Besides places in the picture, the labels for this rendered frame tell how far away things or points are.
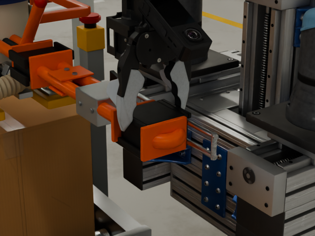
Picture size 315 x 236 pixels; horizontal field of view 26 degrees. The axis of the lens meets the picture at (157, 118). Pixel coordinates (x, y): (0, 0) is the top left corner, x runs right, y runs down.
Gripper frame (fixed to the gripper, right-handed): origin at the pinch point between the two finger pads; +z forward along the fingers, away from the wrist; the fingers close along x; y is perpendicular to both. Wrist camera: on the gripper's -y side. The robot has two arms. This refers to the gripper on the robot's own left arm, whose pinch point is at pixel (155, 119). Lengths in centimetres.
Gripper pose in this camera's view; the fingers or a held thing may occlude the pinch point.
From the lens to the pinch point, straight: 96.4
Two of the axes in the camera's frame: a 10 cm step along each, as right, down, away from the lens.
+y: -5.6, -3.3, 7.6
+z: 0.0, 9.2, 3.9
